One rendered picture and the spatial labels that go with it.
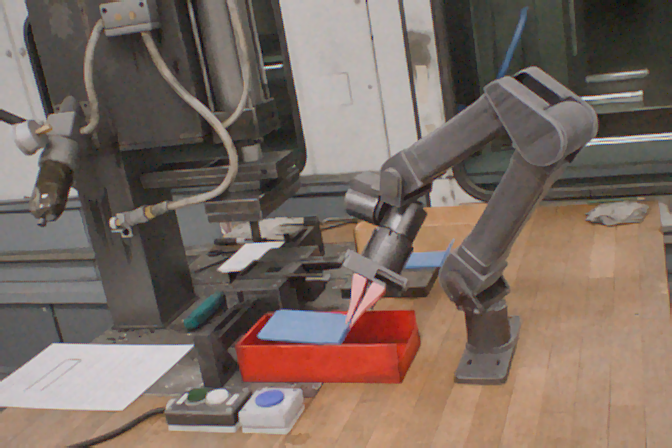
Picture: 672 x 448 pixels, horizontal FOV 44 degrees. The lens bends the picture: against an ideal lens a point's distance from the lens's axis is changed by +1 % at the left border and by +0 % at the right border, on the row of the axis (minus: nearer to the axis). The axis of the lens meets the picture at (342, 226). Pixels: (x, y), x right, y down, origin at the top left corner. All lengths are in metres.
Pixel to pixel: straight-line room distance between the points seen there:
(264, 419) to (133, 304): 0.52
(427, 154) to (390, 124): 0.83
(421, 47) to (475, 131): 0.80
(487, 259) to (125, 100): 0.66
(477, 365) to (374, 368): 0.14
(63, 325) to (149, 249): 1.21
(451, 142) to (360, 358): 0.33
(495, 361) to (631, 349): 0.19
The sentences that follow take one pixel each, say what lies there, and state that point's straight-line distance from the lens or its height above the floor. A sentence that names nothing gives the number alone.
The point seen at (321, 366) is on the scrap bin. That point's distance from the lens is 1.21.
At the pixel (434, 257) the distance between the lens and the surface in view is 1.56.
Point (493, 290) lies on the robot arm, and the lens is 1.22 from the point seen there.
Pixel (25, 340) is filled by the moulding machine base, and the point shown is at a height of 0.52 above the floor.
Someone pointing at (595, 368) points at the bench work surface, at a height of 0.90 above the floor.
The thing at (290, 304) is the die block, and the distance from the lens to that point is 1.41.
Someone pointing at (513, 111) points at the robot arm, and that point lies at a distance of 1.03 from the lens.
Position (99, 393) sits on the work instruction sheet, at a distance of 1.37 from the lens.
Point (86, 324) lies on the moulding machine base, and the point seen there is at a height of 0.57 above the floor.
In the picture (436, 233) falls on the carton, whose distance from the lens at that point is 1.60.
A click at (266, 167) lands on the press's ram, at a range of 1.37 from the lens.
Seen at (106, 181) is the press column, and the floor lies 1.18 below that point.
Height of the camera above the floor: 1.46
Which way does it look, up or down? 17 degrees down
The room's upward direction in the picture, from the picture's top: 10 degrees counter-clockwise
